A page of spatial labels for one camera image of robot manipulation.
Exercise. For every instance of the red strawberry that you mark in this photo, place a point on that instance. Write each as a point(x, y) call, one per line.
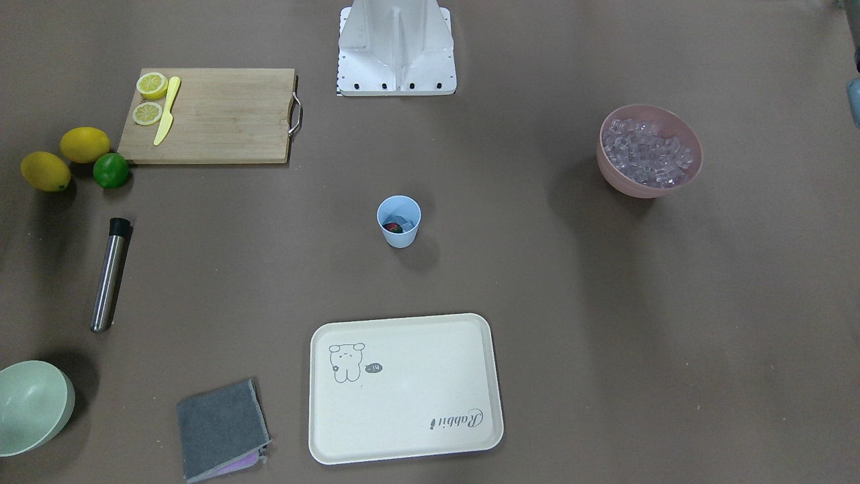
point(394, 227)

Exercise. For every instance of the steel muddler black tip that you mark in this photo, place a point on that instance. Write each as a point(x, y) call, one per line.
point(110, 276)

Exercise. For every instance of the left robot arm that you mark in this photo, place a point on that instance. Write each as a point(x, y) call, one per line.
point(853, 96)

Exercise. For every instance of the light blue cup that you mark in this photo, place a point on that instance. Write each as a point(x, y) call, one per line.
point(402, 209)

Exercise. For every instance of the pink bowl of ice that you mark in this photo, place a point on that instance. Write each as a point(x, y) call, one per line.
point(647, 152)

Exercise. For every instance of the cream rabbit tray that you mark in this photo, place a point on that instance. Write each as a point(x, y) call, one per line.
point(402, 388)

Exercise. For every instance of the wooden cutting board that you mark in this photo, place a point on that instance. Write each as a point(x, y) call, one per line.
point(221, 116)

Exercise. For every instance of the grey folded cloth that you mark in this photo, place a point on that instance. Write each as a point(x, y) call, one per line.
point(222, 431)

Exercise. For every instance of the yellow plastic knife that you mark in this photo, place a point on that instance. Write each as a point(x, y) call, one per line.
point(167, 118)

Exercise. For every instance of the lemon slice upper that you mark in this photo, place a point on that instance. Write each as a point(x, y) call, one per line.
point(147, 113)

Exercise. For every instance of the lemon slice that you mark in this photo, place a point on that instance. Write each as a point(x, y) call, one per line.
point(147, 113)
point(152, 86)

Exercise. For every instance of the lemon slice lower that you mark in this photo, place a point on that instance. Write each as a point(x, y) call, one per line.
point(152, 86)

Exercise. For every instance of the green lime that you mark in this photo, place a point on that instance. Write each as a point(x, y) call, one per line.
point(111, 171)

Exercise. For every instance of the yellow lemon lower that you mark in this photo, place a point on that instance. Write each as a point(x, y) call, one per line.
point(84, 144)

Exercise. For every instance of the yellow lemon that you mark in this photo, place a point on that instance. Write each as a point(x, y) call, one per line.
point(45, 171)
point(84, 144)

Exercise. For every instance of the yellow lemon upper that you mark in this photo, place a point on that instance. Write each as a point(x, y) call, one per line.
point(45, 171)

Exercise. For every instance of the mint green bowl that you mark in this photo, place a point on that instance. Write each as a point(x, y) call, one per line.
point(37, 400)

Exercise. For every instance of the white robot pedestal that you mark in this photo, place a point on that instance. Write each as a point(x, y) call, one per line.
point(396, 48)

